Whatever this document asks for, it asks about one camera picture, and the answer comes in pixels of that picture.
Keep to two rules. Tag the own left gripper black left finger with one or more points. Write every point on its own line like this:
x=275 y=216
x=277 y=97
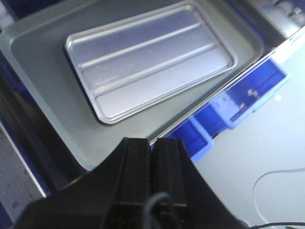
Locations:
x=129 y=168

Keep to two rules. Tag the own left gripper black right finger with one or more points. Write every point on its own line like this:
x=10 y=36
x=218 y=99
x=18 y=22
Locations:
x=167 y=171

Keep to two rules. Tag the silver metal tray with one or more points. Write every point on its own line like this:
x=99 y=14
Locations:
x=130 y=65

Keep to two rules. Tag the blue bin below shelf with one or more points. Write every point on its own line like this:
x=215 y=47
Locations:
x=228 y=109

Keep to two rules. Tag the large grey deep tray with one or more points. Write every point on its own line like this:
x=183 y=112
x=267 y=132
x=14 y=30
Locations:
x=34 y=47

